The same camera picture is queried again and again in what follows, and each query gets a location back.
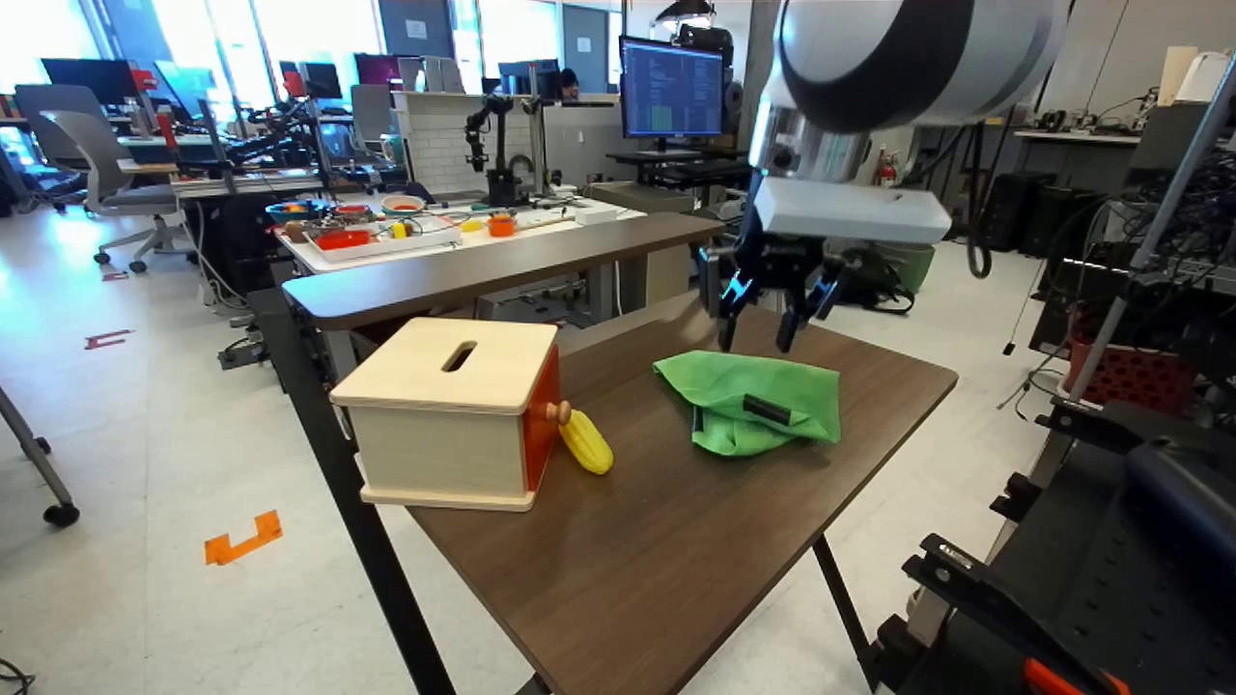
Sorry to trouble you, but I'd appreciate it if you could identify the yellow toy corn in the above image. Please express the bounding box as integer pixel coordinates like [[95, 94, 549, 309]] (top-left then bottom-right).
[[561, 408, 615, 475]]

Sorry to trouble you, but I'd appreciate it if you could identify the wooden box with red side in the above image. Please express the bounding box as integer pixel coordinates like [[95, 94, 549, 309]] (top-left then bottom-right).
[[332, 316, 561, 515]]

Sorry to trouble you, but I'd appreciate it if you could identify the green towel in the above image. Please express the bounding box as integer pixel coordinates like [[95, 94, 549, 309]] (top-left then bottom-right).
[[654, 349, 843, 461]]

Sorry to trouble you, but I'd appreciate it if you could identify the computer monitor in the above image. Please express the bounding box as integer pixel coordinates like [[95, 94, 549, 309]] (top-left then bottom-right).
[[622, 39, 727, 141]]

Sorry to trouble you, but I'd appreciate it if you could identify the brown wooden table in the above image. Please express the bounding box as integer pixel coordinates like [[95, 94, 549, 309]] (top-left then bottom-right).
[[275, 211, 955, 695]]

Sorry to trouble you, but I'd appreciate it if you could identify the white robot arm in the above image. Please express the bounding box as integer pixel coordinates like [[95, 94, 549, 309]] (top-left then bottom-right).
[[710, 0, 1071, 353]]

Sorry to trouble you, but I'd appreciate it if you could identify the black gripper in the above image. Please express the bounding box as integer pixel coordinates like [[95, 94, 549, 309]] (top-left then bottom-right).
[[691, 233, 844, 353]]

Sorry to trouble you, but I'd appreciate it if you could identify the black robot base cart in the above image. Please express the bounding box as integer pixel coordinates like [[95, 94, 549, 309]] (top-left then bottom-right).
[[867, 406, 1236, 695]]

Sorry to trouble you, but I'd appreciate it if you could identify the grey office chair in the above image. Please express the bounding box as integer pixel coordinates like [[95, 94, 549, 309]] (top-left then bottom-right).
[[15, 85, 198, 274]]

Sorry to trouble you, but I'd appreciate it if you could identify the white work table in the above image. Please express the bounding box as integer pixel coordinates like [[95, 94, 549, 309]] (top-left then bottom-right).
[[275, 196, 636, 274]]

